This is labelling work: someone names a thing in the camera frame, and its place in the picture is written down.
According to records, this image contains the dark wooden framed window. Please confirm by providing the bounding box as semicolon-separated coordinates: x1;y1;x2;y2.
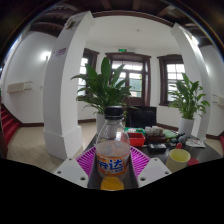
78;48;100;98
157;54;185;107

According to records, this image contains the dark wooden double door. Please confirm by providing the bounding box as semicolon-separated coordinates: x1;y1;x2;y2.
105;51;152;107

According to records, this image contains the potted plant in white pot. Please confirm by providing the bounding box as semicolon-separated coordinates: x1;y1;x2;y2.
167;73;211;138
70;56;139;136

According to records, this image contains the white wall unit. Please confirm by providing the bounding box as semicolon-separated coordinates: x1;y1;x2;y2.
213;94;224;108
7;80;34;94

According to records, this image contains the red carpeted staircase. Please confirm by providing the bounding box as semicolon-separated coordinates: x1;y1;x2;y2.
0;103;21;148

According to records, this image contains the clear orange-label drink bottle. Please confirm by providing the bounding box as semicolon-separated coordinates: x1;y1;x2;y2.
94;105;132;192

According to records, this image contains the red plastic basket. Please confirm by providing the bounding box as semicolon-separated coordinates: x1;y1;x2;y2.
128;132;147;148

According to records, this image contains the white printed magazine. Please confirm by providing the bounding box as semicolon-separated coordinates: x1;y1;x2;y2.
185;138;207;149

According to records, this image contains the grey round object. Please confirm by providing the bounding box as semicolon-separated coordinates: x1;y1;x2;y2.
169;133;188;145

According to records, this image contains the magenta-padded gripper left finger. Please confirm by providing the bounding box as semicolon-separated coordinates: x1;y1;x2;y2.
53;146;101;189

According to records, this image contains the pale yellow cup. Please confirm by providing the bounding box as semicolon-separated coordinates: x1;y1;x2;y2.
165;148;192;173

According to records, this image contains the black flat device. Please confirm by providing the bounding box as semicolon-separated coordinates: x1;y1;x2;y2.
148;143;168;154

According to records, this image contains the green box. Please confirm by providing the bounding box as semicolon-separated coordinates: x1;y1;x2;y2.
124;126;147;135

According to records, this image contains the brown box of white items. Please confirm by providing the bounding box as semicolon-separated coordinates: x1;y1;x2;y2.
144;125;168;144

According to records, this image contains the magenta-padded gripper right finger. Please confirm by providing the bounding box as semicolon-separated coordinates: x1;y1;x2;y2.
129;146;173;188

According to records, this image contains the black chair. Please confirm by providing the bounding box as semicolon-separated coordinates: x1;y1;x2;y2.
125;105;158;129

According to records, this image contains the green cloth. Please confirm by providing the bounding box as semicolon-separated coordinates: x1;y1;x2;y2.
163;129;178;140

